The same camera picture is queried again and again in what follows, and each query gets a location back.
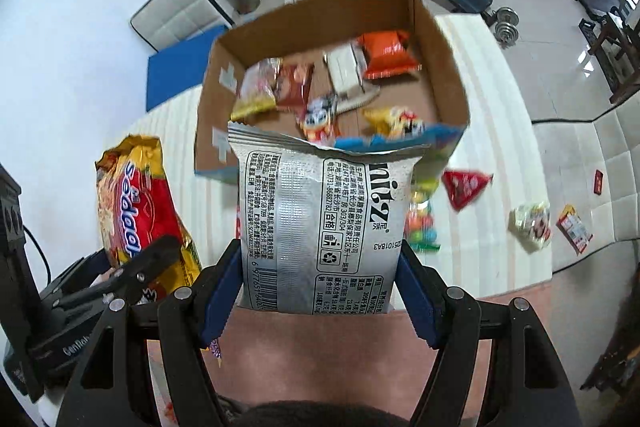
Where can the chrome dumbbells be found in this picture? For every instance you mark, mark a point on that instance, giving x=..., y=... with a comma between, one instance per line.
x=506, y=26

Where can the red triangular snack packet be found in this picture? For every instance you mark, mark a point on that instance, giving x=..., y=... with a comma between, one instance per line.
x=462, y=187

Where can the silver white snack packet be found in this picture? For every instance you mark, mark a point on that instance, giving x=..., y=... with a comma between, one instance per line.
x=325, y=217

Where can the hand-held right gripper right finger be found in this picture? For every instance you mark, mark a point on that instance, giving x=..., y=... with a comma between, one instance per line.
x=417, y=302

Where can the cartoon cow snack packet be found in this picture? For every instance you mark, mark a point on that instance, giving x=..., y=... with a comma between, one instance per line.
x=317, y=119

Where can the orange snack packet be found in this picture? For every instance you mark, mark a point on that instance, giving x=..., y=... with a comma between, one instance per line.
x=387, y=54

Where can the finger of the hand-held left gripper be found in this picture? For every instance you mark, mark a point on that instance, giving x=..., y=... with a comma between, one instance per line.
x=150, y=264
x=80, y=279

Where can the small red card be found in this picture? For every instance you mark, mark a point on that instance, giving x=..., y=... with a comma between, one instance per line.
x=598, y=182

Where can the white padded chair with armrest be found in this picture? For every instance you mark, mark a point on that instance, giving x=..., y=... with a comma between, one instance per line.
x=590, y=147

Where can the white wafer packet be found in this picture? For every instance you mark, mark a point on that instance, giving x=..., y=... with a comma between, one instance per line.
x=345, y=67

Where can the brown biscuit packet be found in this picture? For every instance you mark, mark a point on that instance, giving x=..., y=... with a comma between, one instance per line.
x=295, y=82

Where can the yellow clear snack packet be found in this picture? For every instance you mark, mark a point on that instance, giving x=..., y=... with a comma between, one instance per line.
x=255, y=89

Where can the red white packet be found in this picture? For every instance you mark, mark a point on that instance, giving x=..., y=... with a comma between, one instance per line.
x=575, y=229

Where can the yellow red noodle packet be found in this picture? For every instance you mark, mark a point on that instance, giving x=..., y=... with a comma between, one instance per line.
x=145, y=197

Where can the printed cardboard box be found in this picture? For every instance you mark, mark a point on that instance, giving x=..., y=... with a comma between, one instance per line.
x=435, y=72

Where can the small white snack packet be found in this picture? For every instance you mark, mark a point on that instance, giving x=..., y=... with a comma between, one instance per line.
x=530, y=222

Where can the blue floor mat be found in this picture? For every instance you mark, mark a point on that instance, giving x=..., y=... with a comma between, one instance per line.
x=175, y=67

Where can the brown wooden chair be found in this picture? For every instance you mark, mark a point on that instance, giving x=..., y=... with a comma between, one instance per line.
x=617, y=52

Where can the clear packet of coloured balls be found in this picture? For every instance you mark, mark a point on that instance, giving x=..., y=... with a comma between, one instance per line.
x=424, y=222

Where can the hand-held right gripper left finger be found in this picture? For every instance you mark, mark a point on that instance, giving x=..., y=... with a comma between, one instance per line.
x=222, y=297

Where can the yellow cartoon snack packet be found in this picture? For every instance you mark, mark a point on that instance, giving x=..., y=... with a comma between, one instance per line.
x=392, y=119

